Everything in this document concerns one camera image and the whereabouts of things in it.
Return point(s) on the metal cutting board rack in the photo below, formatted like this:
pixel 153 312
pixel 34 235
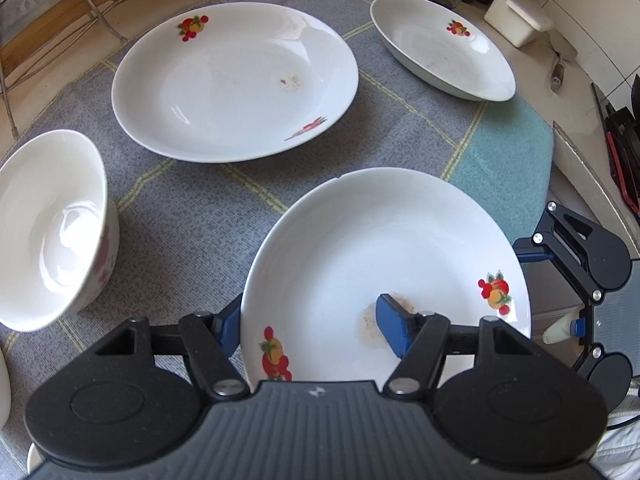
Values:
pixel 26 46

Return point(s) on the grey checked table cloth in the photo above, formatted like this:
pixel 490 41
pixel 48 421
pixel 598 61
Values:
pixel 189 232

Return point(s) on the white oval fruit plate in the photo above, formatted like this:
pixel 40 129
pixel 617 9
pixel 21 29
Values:
pixel 443 49

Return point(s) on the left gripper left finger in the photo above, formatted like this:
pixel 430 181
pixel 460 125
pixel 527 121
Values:
pixel 209 340

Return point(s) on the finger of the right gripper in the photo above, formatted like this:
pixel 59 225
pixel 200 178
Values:
pixel 587 255
pixel 604 332

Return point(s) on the white bowl pink flowers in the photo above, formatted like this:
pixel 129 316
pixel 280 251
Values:
pixel 59 230

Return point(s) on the white plastic lidded box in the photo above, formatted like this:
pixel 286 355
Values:
pixel 519 21

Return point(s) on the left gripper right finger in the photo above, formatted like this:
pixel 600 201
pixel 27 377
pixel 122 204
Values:
pixel 419 341

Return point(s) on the large white fruit plate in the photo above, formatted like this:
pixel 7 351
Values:
pixel 234 82

